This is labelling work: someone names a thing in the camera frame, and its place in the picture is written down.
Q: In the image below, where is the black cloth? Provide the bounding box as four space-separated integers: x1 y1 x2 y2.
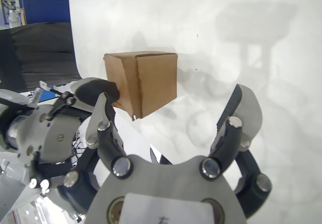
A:
0 22 83 90

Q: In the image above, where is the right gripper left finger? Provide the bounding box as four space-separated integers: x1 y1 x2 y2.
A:
57 92 133 221

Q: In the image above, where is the blue partition panel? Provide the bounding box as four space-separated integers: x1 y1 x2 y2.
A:
18 0 71 26

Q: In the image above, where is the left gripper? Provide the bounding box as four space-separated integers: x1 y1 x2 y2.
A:
5 78 120 189

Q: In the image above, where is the small brown carton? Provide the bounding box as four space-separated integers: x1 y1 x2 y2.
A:
103 51 178 121

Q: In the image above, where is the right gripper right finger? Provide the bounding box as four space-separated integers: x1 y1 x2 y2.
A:
200 84 273 219

